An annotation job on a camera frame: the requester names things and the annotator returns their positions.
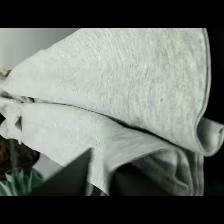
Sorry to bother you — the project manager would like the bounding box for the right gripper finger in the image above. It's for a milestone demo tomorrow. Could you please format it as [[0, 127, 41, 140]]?
[[29, 147, 94, 197]]

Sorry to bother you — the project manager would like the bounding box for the grey T-shirt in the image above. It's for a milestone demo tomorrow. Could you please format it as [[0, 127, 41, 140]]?
[[0, 27, 224, 197]]

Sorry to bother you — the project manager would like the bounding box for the light green garment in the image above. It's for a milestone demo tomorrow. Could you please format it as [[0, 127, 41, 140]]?
[[0, 167, 45, 197]]

